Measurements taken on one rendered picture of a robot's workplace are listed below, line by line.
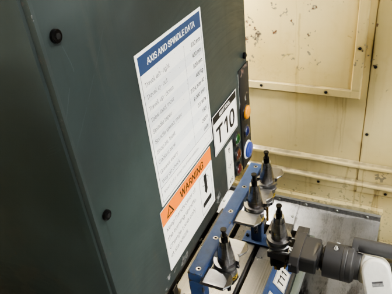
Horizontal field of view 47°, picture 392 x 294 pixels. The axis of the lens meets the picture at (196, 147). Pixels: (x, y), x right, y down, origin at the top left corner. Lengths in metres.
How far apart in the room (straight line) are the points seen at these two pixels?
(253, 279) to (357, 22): 0.85
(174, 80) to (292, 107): 1.10
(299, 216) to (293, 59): 0.64
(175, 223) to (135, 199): 0.12
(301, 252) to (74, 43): 0.90
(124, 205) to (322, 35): 1.09
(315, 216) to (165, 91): 1.37
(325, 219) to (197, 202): 1.19
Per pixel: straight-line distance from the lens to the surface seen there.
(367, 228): 1.81
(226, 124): 0.72
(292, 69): 1.54
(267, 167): 1.32
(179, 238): 0.64
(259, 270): 1.54
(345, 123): 1.60
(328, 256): 1.16
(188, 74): 0.57
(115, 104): 0.44
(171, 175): 0.57
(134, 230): 0.52
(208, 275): 1.13
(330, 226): 1.81
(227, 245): 1.09
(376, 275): 1.14
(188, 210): 0.64
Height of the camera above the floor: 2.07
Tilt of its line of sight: 34 degrees down
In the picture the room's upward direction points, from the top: 7 degrees counter-clockwise
